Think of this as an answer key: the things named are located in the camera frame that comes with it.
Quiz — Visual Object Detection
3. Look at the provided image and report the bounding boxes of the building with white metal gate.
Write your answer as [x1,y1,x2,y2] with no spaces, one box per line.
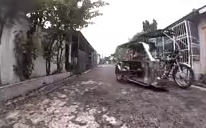
[164,0,206,87]

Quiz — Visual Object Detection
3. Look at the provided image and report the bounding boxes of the leafy green tree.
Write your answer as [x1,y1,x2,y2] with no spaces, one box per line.
[25,0,109,75]

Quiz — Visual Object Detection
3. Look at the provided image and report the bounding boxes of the dark building with roof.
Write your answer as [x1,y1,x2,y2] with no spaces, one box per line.
[64,30,99,75]

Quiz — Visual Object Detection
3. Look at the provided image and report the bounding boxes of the pale concrete wall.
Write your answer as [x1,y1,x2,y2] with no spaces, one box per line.
[0,9,67,89]

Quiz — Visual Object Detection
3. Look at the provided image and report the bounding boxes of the motorcycle with sidecar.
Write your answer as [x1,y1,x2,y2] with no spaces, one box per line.
[114,30,196,90]

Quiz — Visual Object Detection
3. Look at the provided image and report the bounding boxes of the distant tall trees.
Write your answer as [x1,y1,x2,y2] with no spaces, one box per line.
[129,18,159,42]

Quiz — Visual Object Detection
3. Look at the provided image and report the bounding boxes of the climbing plant on wall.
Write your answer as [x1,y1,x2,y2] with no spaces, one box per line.
[12,29,37,82]

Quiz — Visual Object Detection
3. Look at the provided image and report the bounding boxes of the raised concrete kerb strip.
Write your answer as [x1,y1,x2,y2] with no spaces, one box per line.
[0,68,94,105]

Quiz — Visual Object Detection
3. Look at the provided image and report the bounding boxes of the grey cracked concrete road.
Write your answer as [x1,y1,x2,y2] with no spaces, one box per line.
[0,63,206,128]

